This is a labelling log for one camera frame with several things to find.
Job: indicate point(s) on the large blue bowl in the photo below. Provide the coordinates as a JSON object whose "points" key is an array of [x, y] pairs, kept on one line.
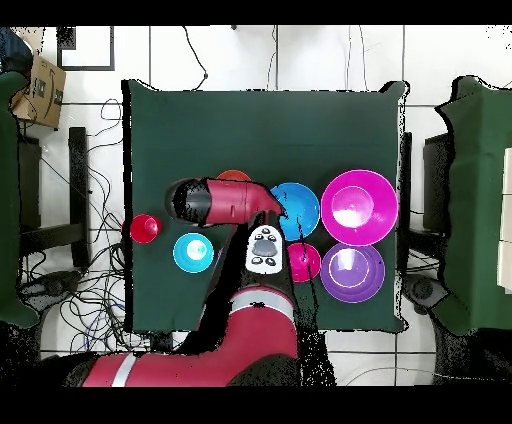
{"points": [[306, 208]]}

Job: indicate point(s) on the red cup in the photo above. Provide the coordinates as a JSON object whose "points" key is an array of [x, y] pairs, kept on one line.
{"points": [[142, 230]]}

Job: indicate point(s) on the dark blue fabric item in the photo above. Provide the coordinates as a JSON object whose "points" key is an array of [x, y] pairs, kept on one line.
{"points": [[14, 52]]}

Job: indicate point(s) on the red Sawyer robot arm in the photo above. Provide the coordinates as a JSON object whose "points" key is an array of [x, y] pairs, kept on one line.
{"points": [[236, 202]]}

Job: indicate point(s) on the black floor frame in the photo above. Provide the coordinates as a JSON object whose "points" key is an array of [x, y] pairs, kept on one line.
{"points": [[86, 68]]}

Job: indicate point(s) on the small orange bowl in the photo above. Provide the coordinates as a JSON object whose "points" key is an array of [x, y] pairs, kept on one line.
{"points": [[233, 176]]}

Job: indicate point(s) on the large purple bowl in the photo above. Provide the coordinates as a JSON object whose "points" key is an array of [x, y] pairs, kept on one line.
{"points": [[356, 288]]}

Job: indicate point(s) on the small light blue bowl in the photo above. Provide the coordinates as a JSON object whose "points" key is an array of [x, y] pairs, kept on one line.
{"points": [[188, 256]]}

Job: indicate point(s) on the large pink bowl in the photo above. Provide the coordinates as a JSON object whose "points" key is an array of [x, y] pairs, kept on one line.
{"points": [[360, 224]]}

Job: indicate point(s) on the small crimson bowl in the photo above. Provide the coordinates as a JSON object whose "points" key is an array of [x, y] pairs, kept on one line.
{"points": [[312, 262]]}

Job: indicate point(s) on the black pedestal leg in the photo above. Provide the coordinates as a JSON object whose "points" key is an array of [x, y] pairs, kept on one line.
{"points": [[56, 282], [424, 290]]}

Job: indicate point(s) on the dark green table cloth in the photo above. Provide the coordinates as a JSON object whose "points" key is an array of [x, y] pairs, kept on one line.
{"points": [[260, 132]]}

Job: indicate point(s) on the green covered side table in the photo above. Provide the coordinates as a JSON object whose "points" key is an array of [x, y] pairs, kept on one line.
{"points": [[480, 200], [8, 200]]}

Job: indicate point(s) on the black stand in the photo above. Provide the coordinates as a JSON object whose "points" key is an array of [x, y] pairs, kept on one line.
{"points": [[78, 180], [436, 180]]}

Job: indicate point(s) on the cardboard box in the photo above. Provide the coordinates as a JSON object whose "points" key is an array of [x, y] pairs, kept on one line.
{"points": [[40, 92]]}

